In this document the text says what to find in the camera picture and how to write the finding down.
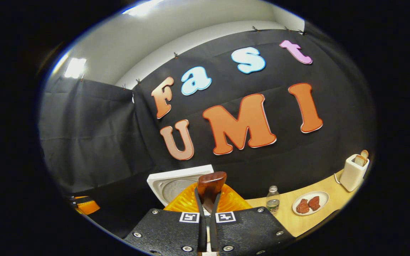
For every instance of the white toaster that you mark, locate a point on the white toaster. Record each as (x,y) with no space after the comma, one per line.
(351,174)

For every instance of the clear plastic water bottle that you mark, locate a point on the clear plastic water bottle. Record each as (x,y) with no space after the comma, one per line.
(273,204)

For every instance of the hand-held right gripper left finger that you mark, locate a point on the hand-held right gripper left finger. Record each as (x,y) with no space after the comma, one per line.
(201,231)

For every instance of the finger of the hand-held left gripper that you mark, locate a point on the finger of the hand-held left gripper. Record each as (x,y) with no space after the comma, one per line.
(89,207)

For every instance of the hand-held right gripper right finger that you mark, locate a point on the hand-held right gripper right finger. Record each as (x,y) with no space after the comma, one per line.
(215,231)

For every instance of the black backdrop cloth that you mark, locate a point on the black backdrop cloth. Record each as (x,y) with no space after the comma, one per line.
(94,124)

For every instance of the small ceiling light panel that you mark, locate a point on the small ceiling light panel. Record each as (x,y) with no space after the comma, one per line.
(75,67)

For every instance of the white oval plate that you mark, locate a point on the white oval plate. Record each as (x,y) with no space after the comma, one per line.
(324,199)

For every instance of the brown wooden spoon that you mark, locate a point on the brown wooden spoon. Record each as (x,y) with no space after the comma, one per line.
(210,183)

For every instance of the white rice cooker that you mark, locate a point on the white rice cooker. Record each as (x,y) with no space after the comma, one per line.
(162,181)

